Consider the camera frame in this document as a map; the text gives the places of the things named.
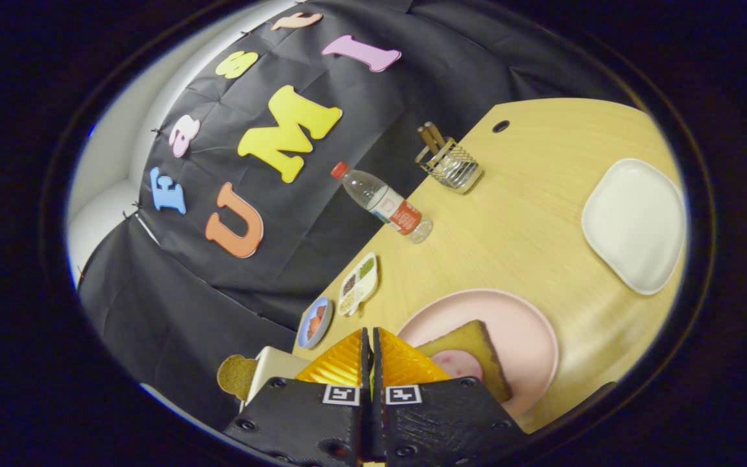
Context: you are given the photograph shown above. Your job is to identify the pink ham slice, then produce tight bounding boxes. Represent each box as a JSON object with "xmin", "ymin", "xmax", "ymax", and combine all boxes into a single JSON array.
[{"xmin": 434, "ymin": 349, "xmax": 484, "ymax": 383}]

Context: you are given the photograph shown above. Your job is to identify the bread slice with dark crust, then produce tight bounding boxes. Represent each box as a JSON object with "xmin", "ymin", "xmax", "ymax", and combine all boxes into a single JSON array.
[{"xmin": 414, "ymin": 319, "xmax": 514, "ymax": 404}]

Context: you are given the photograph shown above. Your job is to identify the white toaster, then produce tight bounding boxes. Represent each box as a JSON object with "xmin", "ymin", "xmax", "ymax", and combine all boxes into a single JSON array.
[{"xmin": 242, "ymin": 346, "xmax": 313, "ymax": 409}]

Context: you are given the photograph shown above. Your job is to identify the metal mesh utensil holder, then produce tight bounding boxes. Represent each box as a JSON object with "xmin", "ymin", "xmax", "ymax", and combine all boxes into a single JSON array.
[{"xmin": 414, "ymin": 136, "xmax": 484, "ymax": 195}]

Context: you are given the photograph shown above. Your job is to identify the clear red-capped water bottle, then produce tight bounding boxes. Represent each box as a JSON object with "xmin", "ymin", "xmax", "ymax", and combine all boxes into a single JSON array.
[{"xmin": 330, "ymin": 162, "xmax": 434, "ymax": 245}]

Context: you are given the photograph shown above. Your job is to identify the brown wooden chopsticks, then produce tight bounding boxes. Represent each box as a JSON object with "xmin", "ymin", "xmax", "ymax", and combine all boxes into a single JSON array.
[{"xmin": 418, "ymin": 121, "xmax": 447, "ymax": 155}]

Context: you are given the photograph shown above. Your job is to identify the small blue plate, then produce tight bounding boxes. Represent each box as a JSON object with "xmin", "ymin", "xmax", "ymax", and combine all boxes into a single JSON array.
[{"xmin": 296, "ymin": 296, "xmax": 334, "ymax": 350}]

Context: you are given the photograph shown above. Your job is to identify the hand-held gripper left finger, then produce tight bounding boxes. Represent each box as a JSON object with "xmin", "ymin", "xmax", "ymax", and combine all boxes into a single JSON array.
[{"xmin": 223, "ymin": 327, "xmax": 373, "ymax": 467}]

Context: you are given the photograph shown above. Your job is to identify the white divided seasoning dish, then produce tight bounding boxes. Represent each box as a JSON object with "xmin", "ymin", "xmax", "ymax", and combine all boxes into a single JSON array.
[{"xmin": 337, "ymin": 252, "xmax": 379, "ymax": 317}]

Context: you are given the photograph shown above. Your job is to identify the pink round plate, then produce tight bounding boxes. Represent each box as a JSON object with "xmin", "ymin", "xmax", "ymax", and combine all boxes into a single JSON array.
[{"xmin": 396, "ymin": 288, "xmax": 560, "ymax": 419}]

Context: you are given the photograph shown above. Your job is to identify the sliced red sausage pieces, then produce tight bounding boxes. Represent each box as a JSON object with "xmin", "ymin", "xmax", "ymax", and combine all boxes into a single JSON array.
[{"xmin": 305, "ymin": 305, "xmax": 327, "ymax": 341}]

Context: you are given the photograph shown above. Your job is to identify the brown bread slice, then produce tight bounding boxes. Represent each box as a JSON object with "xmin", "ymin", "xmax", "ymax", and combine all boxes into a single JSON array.
[{"xmin": 217, "ymin": 354, "xmax": 259, "ymax": 401}]

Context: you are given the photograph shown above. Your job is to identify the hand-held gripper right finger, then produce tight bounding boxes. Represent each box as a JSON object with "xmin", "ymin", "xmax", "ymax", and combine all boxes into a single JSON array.
[{"xmin": 372, "ymin": 327, "xmax": 530, "ymax": 467}]

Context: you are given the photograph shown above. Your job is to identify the white square plate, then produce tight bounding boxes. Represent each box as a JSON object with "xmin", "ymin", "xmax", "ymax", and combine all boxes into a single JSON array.
[{"xmin": 581, "ymin": 158, "xmax": 687, "ymax": 296}]

